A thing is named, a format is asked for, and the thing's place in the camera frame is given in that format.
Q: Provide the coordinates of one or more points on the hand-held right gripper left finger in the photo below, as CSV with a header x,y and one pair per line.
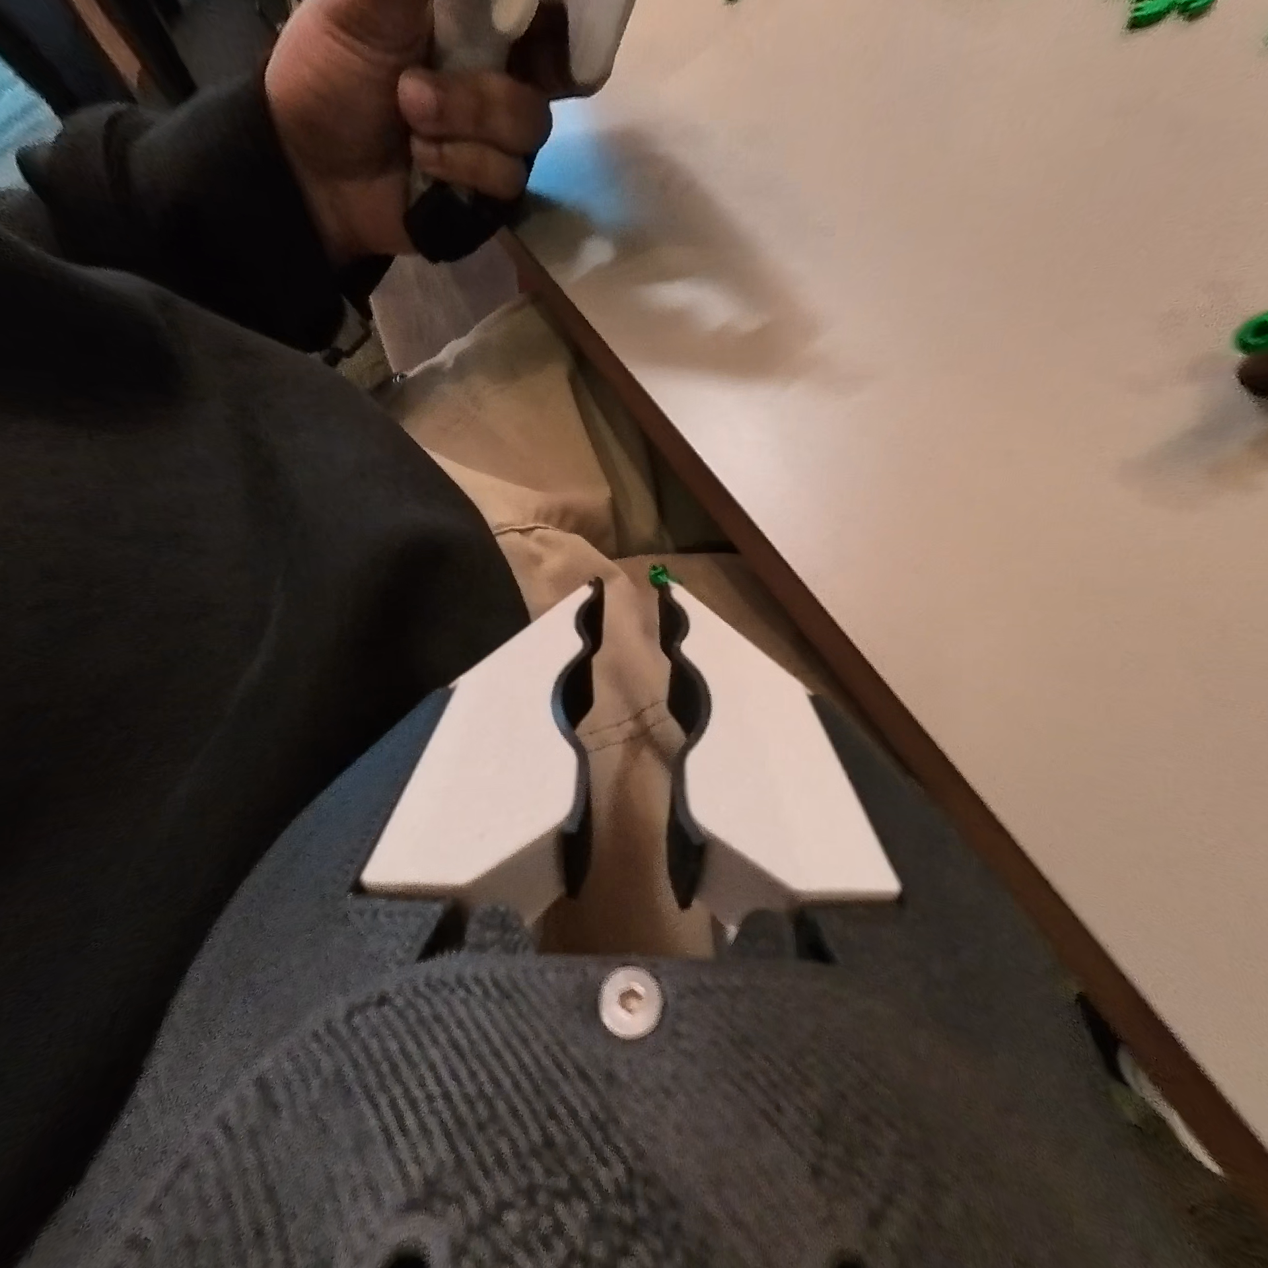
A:
x,y
465,792

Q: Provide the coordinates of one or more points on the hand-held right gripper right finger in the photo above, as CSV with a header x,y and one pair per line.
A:
x,y
793,792

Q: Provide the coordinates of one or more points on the curved green leaf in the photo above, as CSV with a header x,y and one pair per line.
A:
x,y
660,575

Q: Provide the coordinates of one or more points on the person's left forearm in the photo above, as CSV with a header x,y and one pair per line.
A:
x,y
179,198

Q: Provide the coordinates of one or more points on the person's left hand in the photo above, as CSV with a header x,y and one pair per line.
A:
x,y
338,108

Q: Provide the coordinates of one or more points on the person's black jacket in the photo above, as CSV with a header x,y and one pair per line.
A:
x,y
199,644

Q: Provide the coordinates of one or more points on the person's beige trousers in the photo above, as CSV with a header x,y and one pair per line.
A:
x,y
516,434

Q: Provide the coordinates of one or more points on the group of green leaf pieces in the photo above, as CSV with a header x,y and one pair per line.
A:
x,y
1169,9

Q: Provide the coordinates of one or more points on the small potted toy flower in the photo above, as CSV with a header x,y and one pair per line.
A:
x,y
1254,341

